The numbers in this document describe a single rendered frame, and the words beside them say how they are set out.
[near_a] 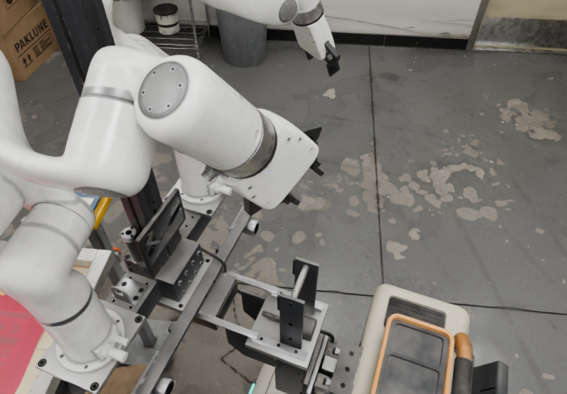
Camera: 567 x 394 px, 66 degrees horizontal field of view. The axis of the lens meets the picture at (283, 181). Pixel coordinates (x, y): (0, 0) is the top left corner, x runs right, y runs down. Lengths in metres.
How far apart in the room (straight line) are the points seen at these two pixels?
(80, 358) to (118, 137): 0.59
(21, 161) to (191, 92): 0.16
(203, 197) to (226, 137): 0.73
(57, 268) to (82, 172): 0.34
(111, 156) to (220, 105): 0.10
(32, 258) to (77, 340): 0.21
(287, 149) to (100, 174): 0.19
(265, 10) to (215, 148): 0.52
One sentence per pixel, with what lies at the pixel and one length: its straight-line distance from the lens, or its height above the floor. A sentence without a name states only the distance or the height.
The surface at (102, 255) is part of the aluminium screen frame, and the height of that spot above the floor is 0.99.
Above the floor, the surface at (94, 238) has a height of 0.82.
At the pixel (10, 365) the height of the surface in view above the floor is 0.95.
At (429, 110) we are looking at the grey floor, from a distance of 3.47.
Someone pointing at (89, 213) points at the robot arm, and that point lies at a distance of 0.77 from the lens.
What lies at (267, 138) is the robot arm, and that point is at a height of 1.67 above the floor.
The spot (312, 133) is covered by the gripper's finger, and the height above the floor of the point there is 1.61.
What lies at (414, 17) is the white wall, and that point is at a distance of 4.13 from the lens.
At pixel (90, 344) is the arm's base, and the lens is 0.89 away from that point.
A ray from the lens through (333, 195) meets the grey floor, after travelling 2.67.
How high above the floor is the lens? 1.95
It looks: 46 degrees down
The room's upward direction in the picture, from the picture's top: straight up
